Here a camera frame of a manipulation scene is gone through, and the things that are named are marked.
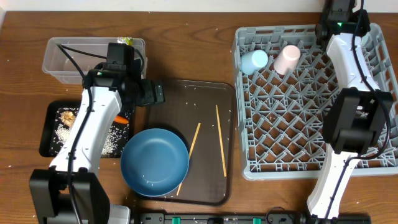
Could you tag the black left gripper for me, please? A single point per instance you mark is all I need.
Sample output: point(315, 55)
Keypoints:
point(152, 96)

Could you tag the orange carrot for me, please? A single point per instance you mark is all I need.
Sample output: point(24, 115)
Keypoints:
point(121, 120)

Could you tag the dark blue plate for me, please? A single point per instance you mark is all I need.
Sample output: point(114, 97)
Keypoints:
point(154, 162)

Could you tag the white rice pile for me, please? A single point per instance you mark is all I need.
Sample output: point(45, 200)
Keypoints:
point(115, 142)

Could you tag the yellow foil snack wrapper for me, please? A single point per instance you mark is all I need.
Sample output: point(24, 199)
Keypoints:
point(126, 40)

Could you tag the pink cup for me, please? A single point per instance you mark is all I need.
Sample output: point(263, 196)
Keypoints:
point(287, 59)

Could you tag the brown food scrap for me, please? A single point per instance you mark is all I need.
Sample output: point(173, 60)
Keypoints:
point(68, 118)

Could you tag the light blue cup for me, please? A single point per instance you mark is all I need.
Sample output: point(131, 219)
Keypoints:
point(252, 61)

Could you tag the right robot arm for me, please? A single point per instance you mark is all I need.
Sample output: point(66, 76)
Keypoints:
point(356, 119)

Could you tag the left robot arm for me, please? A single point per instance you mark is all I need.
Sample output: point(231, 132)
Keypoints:
point(69, 190)

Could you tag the grey dishwasher rack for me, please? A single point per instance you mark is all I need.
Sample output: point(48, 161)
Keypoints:
point(280, 116)

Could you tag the brown serving tray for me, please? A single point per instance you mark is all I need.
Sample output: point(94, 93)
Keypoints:
point(188, 103)

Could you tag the wooden chopstick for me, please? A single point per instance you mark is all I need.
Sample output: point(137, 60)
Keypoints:
point(190, 152)
point(221, 141)

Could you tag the clear plastic bin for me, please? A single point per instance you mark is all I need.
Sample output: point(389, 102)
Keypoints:
point(88, 52)

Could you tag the black tray bin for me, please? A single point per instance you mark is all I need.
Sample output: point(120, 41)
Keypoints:
point(50, 121)

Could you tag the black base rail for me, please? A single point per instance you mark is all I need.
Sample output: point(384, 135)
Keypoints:
point(272, 218)

